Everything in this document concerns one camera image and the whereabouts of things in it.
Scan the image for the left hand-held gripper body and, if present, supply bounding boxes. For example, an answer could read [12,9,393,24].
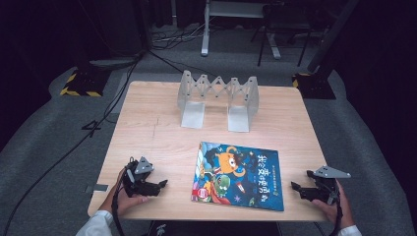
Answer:
[122,155,160,198]

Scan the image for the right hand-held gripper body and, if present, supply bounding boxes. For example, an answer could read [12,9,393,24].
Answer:
[309,165,351,205]

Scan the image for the blue cartoon picture book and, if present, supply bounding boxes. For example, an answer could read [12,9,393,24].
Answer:
[191,141,285,212]

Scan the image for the translucent expandable book stand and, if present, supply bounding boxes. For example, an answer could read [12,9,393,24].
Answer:
[176,69,261,134]

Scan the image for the person's left hand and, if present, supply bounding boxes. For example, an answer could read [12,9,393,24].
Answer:
[98,169,149,217]

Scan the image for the person's right hand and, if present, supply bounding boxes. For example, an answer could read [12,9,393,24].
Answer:
[311,181,355,231]

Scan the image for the grey tape strip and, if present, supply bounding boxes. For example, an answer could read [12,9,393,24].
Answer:
[86,183,109,194]

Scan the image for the person's dark trousers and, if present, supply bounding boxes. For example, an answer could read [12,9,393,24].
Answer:
[144,219,283,236]

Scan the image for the yellow-black striped stand base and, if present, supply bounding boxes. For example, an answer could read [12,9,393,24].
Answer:
[291,72,337,100]
[59,68,111,98]

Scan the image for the grey flat stand base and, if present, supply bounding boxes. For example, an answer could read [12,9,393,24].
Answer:
[89,57,141,69]

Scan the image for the slanted black stand pole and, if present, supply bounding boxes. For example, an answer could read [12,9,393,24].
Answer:
[307,0,361,74]

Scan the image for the black chair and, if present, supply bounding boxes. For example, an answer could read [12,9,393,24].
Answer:
[250,2,313,68]

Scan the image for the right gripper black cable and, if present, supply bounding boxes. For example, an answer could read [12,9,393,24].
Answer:
[328,192,344,236]

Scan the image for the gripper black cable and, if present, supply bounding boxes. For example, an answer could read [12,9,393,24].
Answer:
[110,166,128,236]
[328,192,344,236]

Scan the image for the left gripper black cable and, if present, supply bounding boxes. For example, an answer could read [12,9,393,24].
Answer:
[110,166,128,236]

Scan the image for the long black floor cable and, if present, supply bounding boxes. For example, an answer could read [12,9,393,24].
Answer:
[1,52,146,236]

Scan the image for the bundle of floor cables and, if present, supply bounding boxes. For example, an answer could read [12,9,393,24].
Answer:
[150,19,206,52]

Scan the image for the white desk frame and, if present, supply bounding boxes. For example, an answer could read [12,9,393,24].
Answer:
[200,0,283,60]

